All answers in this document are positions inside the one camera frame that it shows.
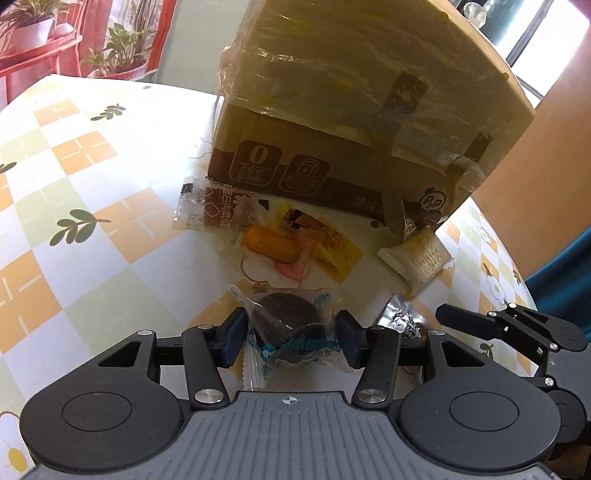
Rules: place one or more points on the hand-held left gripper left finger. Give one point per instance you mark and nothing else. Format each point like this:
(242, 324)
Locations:
(233, 337)

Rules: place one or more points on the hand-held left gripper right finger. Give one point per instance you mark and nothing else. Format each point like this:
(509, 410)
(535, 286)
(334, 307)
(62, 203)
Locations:
(348, 339)

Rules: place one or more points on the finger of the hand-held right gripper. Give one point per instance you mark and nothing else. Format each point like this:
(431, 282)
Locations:
(466, 321)

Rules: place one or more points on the dark round cookie packet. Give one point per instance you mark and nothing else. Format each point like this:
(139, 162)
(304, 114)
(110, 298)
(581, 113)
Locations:
(286, 314)

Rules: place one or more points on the brown cardboard box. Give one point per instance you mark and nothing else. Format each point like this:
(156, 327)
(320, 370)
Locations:
(323, 69)

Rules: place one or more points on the small silver snack packet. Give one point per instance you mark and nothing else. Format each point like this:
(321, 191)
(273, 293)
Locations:
(401, 318)

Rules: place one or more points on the white cracker packet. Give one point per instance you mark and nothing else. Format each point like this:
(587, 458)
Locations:
(420, 258)

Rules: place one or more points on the pink candy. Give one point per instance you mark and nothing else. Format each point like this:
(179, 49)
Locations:
(291, 270)

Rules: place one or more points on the teal cloth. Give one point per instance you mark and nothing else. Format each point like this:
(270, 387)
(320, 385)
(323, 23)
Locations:
(568, 277)

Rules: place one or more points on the orange snack in clear wrapper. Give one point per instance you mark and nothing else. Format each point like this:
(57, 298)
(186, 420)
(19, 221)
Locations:
(270, 242)

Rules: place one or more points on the yellow orange snack packet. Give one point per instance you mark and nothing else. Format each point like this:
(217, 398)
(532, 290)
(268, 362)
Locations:
(325, 235)

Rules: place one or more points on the clear packet with brown label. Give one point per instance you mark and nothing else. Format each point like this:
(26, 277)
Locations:
(212, 207)

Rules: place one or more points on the brown wooden panel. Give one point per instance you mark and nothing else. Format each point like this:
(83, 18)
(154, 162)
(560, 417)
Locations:
(545, 184)

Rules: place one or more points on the glass window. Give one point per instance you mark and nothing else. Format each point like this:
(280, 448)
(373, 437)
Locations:
(545, 41)

